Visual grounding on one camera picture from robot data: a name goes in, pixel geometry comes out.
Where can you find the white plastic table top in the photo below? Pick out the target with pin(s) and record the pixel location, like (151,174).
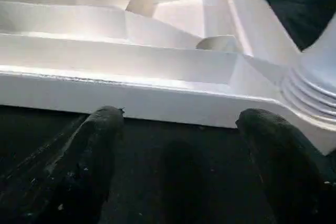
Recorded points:
(131,40)

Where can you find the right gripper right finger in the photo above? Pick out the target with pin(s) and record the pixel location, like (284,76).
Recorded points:
(294,171)

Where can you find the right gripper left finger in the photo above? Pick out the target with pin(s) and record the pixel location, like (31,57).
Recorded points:
(68,177)

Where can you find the black plastic mat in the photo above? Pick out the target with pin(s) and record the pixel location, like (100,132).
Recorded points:
(168,182)

